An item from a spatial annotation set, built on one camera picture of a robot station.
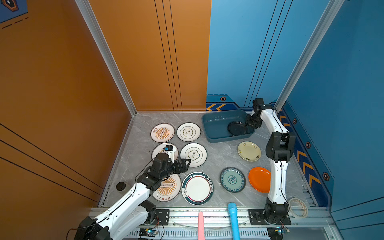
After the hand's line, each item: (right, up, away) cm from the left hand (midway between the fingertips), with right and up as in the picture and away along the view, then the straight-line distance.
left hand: (185, 160), depth 81 cm
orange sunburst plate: (-19, +14, +27) cm, 35 cm away
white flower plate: (+6, +1, +15) cm, 16 cm away
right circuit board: (+44, -32, -11) cm, 55 cm away
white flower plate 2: (0, +14, +27) cm, 30 cm away
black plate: (+36, +17, +28) cm, 48 cm away
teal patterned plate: (+27, -12, +4) cm, 30 cm away
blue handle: (+24, -23, -8) cm, 34 cm away
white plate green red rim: (+7, -16, 0) cm, 17 cm away
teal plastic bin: (+20, +20, +29) cm, 41 cm away
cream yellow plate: (+41, +2, +16) cm, 44 cm away
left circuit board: (-17, -32, -10) cm, 38 cm away
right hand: (+41, +20, +23) cm, 51 cm away
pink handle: (+9, -32, -12) cm, 35 cm away
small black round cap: (-32, -11, -7) cm, 35 cm away
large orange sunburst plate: (-9, -17, +1) cm, 19 cm away
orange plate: (+42, -12, +4) cm, 44 cm away
